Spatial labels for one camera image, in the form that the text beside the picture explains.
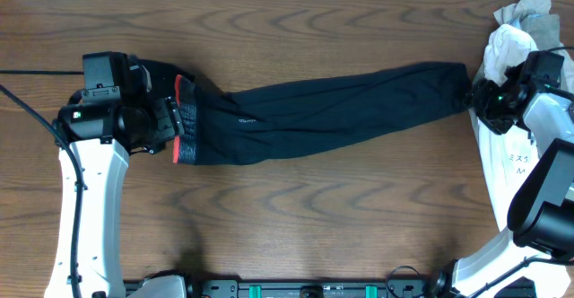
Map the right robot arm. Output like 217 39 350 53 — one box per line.
427 48 573 297

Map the beige grey garment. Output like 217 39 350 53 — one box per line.
466 0 574 92

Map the white t-shirt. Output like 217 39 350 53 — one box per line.
470 22 574 298

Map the black leggings red waistband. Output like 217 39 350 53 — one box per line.
173 62 471 165

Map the folded black garment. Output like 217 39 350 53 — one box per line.
129 59 196 101

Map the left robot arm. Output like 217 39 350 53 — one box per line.
44 51 191 297

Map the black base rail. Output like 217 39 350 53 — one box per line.
124 270 461 298

